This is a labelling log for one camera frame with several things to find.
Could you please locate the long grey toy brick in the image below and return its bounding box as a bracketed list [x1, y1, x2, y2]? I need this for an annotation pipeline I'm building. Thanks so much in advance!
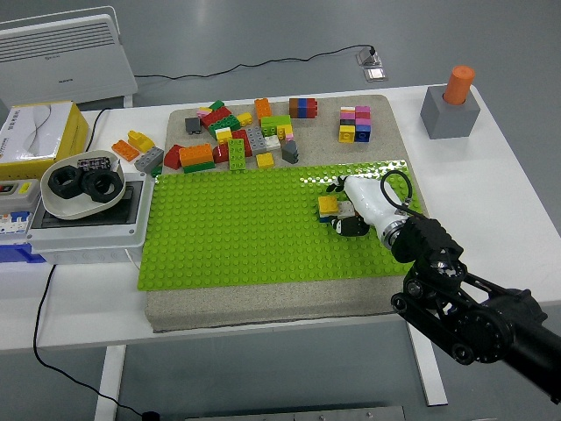
[133, 146, 166, 173]
[244, 125, 268, 155]

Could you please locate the grey-brown mat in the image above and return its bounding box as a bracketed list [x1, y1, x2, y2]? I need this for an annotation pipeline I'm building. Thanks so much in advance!
[144, 94, 453, 333]

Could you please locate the red sloped toy brick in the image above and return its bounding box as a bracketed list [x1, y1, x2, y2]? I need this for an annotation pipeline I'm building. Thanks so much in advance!
[163, 143, 185, 170]

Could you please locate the black heater power cable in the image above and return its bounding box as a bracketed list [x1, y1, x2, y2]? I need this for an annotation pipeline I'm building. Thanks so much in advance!
[133, 43, 379, 82]

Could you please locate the large black hex nut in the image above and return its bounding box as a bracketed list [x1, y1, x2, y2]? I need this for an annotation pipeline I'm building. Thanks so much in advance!
[46, 165, 85, 201]
[81, 169, 122, 203]

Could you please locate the large red toy brick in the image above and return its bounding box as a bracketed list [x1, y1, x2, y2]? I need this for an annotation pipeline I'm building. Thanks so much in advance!
[200, 106, 233, 129]

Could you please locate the grey circuit breaker box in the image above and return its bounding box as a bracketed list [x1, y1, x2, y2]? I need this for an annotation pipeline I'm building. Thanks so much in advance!
[0, 178, 41, 236]

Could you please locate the large lime toy brick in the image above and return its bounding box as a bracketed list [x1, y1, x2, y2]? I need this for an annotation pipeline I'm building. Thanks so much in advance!
[259, 114, 294, 136]

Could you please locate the long lime toy brick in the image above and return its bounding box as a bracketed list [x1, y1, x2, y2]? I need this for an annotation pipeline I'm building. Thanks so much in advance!
[226, 137, 248, 171]

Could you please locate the open metal floor socket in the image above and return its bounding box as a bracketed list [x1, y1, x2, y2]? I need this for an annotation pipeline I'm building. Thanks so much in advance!
[355, 46, 383, 68]

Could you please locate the long green toy brick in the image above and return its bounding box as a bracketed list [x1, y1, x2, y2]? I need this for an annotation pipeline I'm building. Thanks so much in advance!
[182, 161, 217, 175]

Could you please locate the white table leg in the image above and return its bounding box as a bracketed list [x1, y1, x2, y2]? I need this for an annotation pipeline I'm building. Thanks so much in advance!
[406, 322, 449, 408]
[94, 344, 127, 421]

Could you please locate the green studded baseplate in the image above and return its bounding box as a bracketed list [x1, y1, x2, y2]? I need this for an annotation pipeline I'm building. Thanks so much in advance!
[136, 160, 441, 291]

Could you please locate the dark grey sloped brick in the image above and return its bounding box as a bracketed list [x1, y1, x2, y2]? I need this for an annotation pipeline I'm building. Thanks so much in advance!
[280, 139, 300, 165]

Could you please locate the white panel heater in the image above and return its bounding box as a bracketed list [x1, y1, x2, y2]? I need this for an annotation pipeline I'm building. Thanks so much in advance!
[0, 5, 139, 109]

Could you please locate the white bowl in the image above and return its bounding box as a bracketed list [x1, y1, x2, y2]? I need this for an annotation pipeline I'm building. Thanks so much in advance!
[39, 149, 128, 221]

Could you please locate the small dark striped part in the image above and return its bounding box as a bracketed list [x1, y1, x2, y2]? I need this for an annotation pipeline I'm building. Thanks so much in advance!
[77, 155, 110, 171]

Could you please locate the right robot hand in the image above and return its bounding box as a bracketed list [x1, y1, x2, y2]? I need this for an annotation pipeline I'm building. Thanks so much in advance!
[326, 175, 403, 239]

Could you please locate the long orange toy brick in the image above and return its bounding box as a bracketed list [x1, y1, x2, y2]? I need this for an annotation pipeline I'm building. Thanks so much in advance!
[110, 139, 140, 164]
[178, 143, 216, 168]

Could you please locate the yellow curved toy brick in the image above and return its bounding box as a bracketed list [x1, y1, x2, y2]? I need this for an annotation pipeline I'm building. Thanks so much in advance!
[127, 129, 156, 153]

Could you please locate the grey block holder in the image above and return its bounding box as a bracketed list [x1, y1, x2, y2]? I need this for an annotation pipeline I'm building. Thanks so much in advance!
[419, 83, 482, 140]

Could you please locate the grey junction box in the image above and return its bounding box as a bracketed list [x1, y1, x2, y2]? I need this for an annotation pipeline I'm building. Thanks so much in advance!
[25, 171, 154, 265]

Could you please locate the long black cable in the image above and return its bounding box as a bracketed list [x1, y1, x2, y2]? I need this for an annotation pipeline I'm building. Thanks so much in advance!
[32, 264, 150, 417]

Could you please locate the orange cylinder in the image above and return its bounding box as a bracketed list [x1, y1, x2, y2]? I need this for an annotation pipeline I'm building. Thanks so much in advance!
[441, 65, 476, 106]

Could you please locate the yellow white tissue box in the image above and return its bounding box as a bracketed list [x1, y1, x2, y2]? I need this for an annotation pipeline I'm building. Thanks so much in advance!
[0, 100, 91, 181]

